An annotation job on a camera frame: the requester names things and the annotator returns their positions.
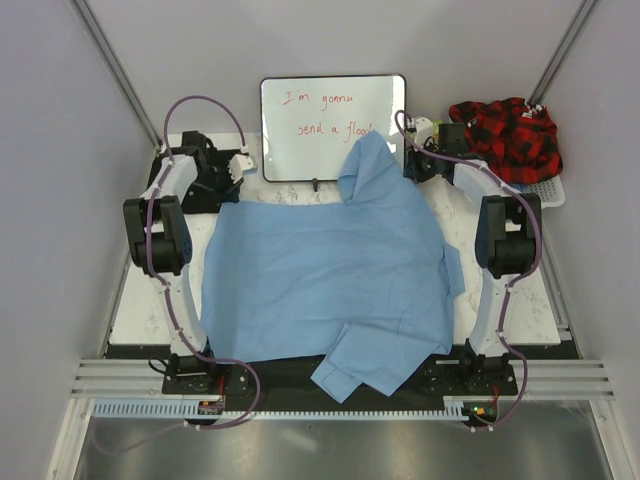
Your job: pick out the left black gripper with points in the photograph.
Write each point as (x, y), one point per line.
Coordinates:
(230, 192)

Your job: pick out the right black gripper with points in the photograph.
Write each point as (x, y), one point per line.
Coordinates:
(413, 170)

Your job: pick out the light blue long sleeve shirt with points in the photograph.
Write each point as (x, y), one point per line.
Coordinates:
(367, 283)

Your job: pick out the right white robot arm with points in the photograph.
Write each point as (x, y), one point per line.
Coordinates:
(508, 241)

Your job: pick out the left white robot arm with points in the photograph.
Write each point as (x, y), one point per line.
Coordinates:
(159, 240)

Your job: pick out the folded black shirt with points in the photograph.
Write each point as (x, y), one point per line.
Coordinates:
(191, 204)

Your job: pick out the green paperback book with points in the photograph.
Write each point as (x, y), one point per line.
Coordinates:
(435, 130)

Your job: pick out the red black plaid shirt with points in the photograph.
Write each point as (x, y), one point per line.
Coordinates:
(517, 140)

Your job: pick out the white dry-erase board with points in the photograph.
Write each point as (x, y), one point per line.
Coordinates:
(310, 123)

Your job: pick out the white plastic basket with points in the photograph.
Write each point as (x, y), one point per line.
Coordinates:
(550, 192)

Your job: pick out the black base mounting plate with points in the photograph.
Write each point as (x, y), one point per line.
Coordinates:
(286, 384)

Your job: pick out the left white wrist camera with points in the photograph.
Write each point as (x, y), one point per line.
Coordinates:
(240, 165)

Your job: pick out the white slotted cable duct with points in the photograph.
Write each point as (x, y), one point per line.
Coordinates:
(194, 409)

